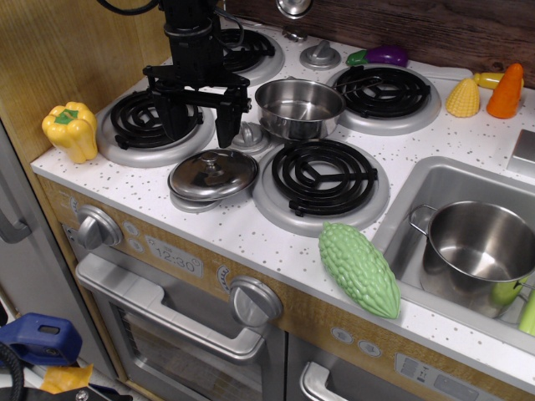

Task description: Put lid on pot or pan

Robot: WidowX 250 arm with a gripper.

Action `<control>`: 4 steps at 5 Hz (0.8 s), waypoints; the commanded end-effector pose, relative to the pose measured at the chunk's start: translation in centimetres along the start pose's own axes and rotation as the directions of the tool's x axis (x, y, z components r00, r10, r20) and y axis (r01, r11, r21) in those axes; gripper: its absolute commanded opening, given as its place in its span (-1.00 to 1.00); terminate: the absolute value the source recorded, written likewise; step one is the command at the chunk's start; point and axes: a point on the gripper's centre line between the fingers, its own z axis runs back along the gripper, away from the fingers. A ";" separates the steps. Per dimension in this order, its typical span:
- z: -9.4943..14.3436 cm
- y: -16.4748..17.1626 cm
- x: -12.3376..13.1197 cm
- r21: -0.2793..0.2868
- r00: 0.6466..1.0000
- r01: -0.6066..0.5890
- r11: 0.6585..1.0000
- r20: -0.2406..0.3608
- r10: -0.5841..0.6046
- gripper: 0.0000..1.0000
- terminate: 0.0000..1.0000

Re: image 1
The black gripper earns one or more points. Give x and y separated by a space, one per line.
197 62

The steel pot lid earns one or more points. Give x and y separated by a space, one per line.
213 175

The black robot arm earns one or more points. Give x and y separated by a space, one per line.
185 19

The small steel pan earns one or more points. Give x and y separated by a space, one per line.
300 109

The large steel pot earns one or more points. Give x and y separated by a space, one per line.
470 247

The middle grey stovetop knob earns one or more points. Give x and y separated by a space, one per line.
252 139

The front left black burner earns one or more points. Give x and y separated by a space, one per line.
131 134

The black burner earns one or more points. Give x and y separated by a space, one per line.
386 100
301 185
131 134
251 54

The back left black burner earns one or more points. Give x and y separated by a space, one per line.
251 54

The front right black burner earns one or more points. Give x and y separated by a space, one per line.
301 185

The yellow toy bell pepper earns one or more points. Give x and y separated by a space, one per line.
72 128

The back grey stovetop knob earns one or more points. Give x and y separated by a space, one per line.
320 57

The hanging steel utensil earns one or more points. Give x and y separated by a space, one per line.
294 9

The left oven dial knob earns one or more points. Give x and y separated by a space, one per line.
96 228

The oven dial knob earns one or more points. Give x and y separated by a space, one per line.
96 228
253 303

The back right black burner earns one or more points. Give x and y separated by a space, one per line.
386 100

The right oven dial knob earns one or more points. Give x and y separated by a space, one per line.
253 303

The purple toy eggplant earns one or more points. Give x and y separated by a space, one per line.
388 54

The green toy bitter gourd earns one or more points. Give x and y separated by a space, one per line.
359 269

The grey toy sink basin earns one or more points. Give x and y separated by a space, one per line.
437 182

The yellow toy corn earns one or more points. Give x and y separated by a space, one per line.
464 99

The blue clamp tool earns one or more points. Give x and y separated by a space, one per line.
43 340

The yellow toy squash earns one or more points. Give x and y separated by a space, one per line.
489 80

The yellow cloth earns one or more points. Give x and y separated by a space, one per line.
63 379

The orange toy carrot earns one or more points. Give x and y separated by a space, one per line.
506 96

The grey faucet base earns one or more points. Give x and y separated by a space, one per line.
522 158

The green toy vegetable in sink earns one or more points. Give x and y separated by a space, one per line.
517 298

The left oven door handle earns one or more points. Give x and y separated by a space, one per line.
142 296

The oven door handle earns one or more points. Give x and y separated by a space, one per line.
313 384
142 296

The grey refrigerator door handle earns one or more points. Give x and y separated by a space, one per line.
15 207

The right oven door handle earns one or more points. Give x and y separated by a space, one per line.
313 384

